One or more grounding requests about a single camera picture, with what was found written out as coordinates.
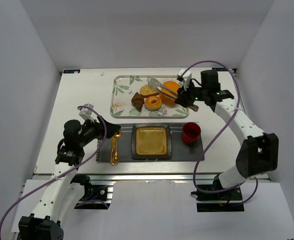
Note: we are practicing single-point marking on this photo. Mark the blue right corner label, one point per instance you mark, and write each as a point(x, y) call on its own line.
point(220, 69)

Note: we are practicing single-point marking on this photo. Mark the gold fork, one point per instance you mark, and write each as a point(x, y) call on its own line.
point(112, 155)

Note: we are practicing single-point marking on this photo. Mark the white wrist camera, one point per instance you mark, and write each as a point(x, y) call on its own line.
point(86, 113)
point(185, 77)

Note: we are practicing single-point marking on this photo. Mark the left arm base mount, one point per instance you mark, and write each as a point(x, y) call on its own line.
point(97, 192)

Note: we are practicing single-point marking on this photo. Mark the metal tongs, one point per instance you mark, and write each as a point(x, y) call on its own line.
point(157, 86)

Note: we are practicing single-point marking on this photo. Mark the large orange bun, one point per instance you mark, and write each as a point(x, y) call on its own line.
point(173, 86)

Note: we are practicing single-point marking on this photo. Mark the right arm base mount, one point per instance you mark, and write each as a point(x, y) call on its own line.
point(228, 201)

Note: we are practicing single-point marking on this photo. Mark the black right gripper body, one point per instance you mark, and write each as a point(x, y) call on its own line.
point(184, 95)

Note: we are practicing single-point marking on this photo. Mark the red mug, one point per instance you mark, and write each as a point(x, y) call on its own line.
point(191, 132)

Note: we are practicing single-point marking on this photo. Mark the blue corner label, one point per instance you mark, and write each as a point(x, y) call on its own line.
point(220, 69)
point(71, 71)

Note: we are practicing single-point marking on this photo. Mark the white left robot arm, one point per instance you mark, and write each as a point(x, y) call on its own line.
point(65, 188)

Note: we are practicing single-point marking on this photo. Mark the blue left corner label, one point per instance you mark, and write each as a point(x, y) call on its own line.
point(71, 71)

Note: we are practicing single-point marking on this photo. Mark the black square plate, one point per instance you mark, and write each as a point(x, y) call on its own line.
point(151, 141)

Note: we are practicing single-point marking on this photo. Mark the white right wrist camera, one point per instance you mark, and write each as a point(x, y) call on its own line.
point(185, 77)

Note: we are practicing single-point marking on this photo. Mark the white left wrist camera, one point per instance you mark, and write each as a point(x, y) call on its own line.
point(86, 113)

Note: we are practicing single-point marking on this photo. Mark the sliced bread piece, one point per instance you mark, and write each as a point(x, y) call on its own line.
point(146, 91)

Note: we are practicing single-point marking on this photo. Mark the gold spoon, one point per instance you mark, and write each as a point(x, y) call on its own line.
point(116, 137)

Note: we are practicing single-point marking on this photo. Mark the floral serving tray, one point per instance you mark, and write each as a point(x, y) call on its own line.
point(124, 88)

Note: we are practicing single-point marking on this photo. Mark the dark grey placemat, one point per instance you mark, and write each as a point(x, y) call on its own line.
point(180, 151)

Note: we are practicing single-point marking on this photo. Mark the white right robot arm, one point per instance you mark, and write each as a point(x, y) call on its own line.
point(258, 152)

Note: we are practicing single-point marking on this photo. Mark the aluminium table frame rail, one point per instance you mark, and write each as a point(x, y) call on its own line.
point(148, 177)

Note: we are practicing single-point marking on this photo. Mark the brown chocolate croissant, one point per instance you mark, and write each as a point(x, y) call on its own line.
point(137, 101)

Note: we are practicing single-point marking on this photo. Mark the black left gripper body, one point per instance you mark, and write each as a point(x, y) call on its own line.
point(102, 128)

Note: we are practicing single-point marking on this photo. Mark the glazed donut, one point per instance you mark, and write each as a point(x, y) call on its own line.
point(153, 103)

